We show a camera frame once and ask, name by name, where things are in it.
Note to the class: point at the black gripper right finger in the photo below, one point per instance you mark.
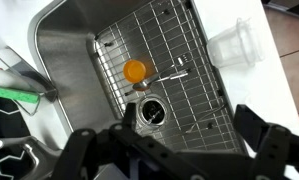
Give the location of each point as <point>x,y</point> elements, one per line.
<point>279,153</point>

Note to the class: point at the metal sink grid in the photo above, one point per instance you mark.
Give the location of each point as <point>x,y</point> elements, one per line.
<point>189,33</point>

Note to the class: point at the steel gooseneck faucet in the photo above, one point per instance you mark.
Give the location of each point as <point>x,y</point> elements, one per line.
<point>9,142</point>

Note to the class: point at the metal fork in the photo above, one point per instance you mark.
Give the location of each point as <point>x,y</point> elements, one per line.
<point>184,60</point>

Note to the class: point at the sink drain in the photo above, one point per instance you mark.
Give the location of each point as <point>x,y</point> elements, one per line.
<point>152,110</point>

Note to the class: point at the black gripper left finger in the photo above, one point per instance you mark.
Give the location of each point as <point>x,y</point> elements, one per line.
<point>129,156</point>

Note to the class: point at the small metal spoon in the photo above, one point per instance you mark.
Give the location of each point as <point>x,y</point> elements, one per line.
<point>141,85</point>

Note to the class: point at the clear sponge holder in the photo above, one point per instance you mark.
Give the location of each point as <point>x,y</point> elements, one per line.
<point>39,83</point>

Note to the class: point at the orange plastic cup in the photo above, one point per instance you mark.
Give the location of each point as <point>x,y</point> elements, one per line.
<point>134,70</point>

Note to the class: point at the clear plastic container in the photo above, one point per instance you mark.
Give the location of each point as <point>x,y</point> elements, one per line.
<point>232,46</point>

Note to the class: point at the green sponge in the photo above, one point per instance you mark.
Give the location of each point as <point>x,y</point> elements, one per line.
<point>15,95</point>

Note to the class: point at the stainless steel sink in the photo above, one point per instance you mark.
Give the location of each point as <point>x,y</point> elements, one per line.
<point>65,66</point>

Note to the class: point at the white scrub sponge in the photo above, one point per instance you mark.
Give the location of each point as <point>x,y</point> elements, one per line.
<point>2,78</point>

